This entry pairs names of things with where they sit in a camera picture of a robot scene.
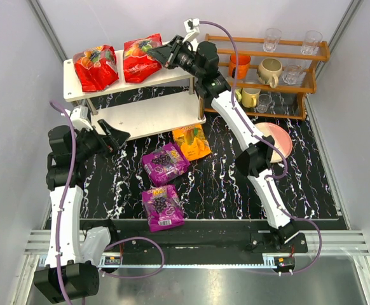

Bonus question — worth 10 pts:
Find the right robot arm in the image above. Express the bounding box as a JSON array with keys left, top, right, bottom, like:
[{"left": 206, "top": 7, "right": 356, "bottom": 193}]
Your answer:
[{"left": 146, "top": 36, "right": 298, "bottom": 248}]

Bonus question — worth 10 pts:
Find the pink beige plate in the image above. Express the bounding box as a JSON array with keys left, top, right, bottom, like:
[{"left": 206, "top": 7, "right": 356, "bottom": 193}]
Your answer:
[{"left": 255, "top": 122, "right": 292, "bottom": 158}]

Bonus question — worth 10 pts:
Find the clear glass top left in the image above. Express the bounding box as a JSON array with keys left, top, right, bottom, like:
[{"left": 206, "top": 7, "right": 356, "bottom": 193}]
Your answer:
[{"left": 263, "top": 28, "right": 282, "bottom": 53}]

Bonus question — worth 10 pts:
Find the purple candy bag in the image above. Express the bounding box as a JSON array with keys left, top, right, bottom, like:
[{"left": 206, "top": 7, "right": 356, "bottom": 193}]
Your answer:
[
  {"left": 141, "top": 143, "right": 190, "bottom": 187},
  {"left": 141, "top": 185, "right": 184, "bottom": 233}
]

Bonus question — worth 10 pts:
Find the clear glass bottom shelf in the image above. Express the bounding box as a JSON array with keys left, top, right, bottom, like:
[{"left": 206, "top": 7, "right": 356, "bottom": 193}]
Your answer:
[{"left": 256, "top": 94, "right": 272, "bottom": 113}]

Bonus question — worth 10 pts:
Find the large red candy bag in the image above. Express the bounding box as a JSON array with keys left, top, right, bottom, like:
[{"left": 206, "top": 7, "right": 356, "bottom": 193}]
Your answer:
[{"left": 72, "top": 44, "right": 119, "bottom": 92}]

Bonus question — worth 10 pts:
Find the orange mug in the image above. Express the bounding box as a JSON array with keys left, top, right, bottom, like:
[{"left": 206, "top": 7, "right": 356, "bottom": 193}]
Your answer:
[{"left": 228, "top": 54, "right": 251, "bottom": 79}]

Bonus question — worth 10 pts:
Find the small red candy bag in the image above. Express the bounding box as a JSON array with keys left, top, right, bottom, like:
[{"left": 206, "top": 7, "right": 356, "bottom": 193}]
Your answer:
[{"left": 123, "top": 33, "right": 162, "bottom": 83}]

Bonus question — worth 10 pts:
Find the wooden cup rack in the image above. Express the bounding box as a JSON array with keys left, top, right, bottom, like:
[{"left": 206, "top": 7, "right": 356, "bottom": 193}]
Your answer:
[{"left": 202, "top": 33, "right": 331, "bottom": 121}]

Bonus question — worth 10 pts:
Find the clear glass top right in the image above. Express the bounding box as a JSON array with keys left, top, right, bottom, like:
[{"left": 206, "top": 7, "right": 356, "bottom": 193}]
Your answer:
[{"left": 301, "top": 30, "right": 323, "bottom": 55}]

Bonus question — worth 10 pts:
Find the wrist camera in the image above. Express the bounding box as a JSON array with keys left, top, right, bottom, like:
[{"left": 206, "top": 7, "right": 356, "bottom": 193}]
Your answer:
[
  {"left": 183, "top": 18, "right": 200, "bottom": 42},
  {"left": 69, "top": 105, "right": 93, "bottom": 131}
]

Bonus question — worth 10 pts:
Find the yellow mug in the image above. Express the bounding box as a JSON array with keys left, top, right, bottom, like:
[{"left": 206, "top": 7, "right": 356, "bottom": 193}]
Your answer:
[{"left": 242, "top": 88, "right": 261, "bottom": 108}]

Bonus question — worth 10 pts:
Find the yellow mango candy bag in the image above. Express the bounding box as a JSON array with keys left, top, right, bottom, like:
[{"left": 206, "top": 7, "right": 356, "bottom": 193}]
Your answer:
[{"left": 172, "top": 124, "right": 211, "bottom": 161}]

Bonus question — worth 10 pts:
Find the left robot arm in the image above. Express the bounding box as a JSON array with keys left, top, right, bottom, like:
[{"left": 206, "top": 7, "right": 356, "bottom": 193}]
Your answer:
[{"left": 34, "top": 119, "right": 130, "bottom": 304}]

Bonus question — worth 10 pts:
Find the clear glass shelf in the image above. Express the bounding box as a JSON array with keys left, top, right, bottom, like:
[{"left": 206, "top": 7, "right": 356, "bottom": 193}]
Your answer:
[
  {"left": 256, "top": 94, "right": 272, "bottom": 113},
  {"left": 282, "top": 61, "right": 306, "bottom": 85}
]

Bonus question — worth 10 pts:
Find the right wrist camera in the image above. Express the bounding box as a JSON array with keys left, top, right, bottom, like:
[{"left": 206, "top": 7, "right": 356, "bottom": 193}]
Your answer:
[{"left": 183, "top": 18, "right": 200, "bottom": 42}]

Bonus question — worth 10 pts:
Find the clear glass middle shelf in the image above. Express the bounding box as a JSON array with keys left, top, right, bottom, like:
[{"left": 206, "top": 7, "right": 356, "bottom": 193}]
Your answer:
[{"left": 282, "top": 61, "right": 306, "bottom": 85}]

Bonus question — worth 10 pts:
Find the green mug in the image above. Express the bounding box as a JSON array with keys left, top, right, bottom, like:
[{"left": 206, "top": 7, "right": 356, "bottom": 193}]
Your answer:
[{"left": 234, "top": 88, "right": 242, "bottom": 102}]

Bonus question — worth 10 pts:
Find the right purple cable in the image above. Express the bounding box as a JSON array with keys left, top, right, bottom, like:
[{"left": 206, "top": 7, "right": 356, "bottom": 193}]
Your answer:
[{"left": 199, "top": 20, "right": 322, "bottom": 276}]

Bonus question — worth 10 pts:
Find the beige ceramic mug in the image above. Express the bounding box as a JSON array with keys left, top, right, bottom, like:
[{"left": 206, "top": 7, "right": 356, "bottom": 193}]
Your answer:
[{"left": 257, "top": 58, "right": 283, "bottom": 88}]

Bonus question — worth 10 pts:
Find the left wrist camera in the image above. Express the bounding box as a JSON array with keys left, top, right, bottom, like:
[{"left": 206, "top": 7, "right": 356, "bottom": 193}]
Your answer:
[{"left": 69, "top": 105, "right": 93, "bottom": 131}]

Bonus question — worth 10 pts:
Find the white two-tier shelf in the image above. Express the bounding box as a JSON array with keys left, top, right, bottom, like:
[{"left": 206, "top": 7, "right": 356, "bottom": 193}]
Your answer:
[{"left": 63, "top": 50, "right": 206, "bottom": 140}]

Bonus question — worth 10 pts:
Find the clear glass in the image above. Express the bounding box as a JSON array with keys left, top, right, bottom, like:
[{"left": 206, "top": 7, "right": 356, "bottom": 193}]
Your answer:
[
  {"left": 301, "top": 30, "right": 323, "bottom": 55},
  {"left": 263, "top": 28, "right": 282, "bottom": 53}
]

